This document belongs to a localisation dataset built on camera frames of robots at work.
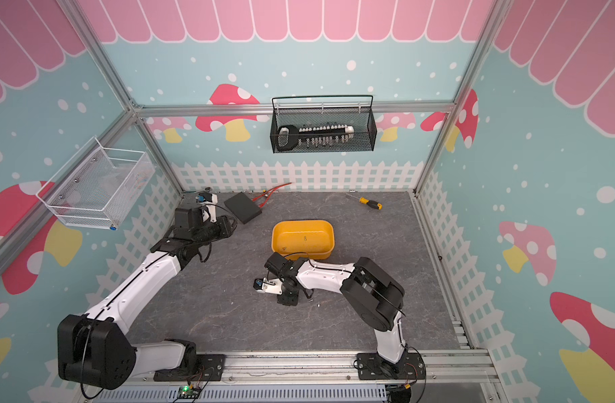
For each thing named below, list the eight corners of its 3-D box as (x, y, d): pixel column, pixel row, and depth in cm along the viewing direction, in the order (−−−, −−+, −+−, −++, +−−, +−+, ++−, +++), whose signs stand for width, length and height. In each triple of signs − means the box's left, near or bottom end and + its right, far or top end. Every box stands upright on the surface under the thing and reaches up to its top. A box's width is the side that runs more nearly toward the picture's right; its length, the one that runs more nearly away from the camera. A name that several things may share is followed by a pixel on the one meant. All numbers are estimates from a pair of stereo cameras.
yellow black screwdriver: (345, 197, 122) (345, 193, 120) (347, 194, 123) (347, 190, 121) (381, 211, 116) (382, 207, 114) (382, 208, 117) (384, 204, 115)
